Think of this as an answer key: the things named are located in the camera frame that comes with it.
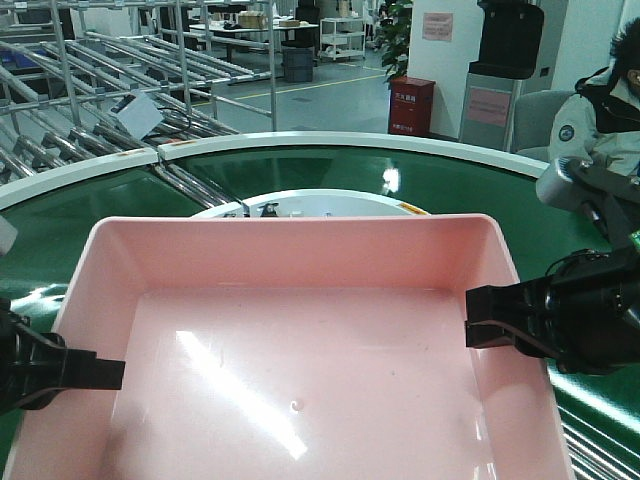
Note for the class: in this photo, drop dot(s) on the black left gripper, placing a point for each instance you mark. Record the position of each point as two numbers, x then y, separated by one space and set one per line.
31 363

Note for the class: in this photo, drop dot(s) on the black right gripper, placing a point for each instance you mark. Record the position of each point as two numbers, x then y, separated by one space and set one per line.
591 314

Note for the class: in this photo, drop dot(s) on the pink plastic bin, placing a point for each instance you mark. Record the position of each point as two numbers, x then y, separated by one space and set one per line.
306 348

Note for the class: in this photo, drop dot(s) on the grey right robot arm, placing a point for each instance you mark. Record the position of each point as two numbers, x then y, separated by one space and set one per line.
609 200

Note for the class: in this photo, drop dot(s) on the green curved conveyor belt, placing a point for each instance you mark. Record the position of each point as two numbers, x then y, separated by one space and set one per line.
54 212

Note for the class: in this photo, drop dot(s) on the person in light jacket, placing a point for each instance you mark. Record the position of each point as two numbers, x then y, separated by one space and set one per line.
600 121

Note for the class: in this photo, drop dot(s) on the grey office chair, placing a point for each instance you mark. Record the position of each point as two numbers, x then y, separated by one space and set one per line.
533 118

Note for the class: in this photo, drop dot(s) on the red fire extinguisher box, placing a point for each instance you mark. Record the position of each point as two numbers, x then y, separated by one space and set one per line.
410 108

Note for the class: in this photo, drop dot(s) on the white box on rack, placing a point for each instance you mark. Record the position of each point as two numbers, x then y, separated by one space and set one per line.
136 114

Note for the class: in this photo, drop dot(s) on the black grey kiosk stand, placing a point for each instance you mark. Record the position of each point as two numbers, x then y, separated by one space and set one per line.
508 50

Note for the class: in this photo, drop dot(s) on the metal roller rack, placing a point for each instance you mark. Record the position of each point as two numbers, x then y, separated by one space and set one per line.
64 64

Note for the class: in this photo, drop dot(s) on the green potted plant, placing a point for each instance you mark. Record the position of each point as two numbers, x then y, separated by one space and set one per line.
393 37

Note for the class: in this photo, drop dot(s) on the white wire shelf cart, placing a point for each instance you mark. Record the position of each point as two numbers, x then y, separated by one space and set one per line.
342 38

